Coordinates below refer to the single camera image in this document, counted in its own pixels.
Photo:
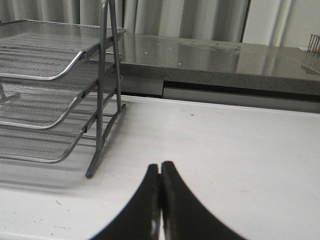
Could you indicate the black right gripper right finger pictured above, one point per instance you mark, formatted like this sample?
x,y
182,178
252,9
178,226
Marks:
x,y
184,216

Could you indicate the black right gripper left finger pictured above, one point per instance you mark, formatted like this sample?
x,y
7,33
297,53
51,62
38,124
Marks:
x,y
140,218

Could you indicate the silver mesh tray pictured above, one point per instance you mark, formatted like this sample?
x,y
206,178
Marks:
x,y
32,106
46,146
45,51

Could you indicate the silver bottom mesh tray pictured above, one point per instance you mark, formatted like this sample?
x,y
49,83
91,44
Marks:
x,y
46,146

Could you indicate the grey speckled counter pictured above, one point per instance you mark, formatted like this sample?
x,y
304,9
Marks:
x,y
219,66

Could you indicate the silver top mesh tray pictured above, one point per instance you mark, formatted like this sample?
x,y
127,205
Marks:
x,y
45,51

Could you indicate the grey metal rack frame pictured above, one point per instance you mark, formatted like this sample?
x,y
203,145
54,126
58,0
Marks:
x,y
103,132

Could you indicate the wire basket on counter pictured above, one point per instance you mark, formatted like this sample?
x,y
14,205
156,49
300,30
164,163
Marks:
x,y
311,61

